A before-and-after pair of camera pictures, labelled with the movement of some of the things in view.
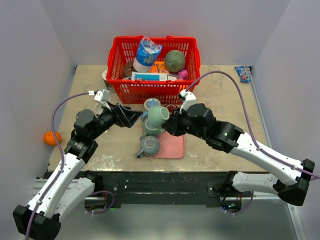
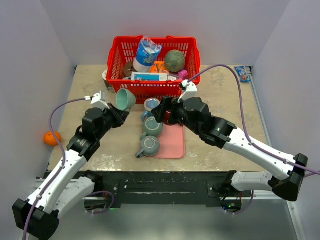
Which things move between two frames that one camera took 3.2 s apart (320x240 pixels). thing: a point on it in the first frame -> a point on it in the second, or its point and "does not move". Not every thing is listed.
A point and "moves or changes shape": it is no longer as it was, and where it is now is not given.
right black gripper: x=172 y=125 -> x=165 y=105
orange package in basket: x=159 y=67 does not move
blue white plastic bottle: x=147 y=52 does not move
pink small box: x=182 y=74 does not move
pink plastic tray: x=170 y=146 does not move
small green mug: x=157 y=115 moves or changes shape
